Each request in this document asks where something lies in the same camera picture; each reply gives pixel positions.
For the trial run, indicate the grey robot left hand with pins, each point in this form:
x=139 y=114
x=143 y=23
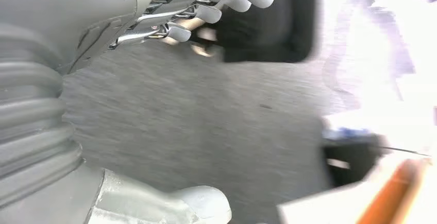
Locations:
x=68 y=7

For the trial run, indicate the person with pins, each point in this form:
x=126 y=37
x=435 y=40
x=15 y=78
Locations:
x=266 y=17

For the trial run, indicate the grey laptop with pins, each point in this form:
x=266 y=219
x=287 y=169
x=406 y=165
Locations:
x=351 y=168

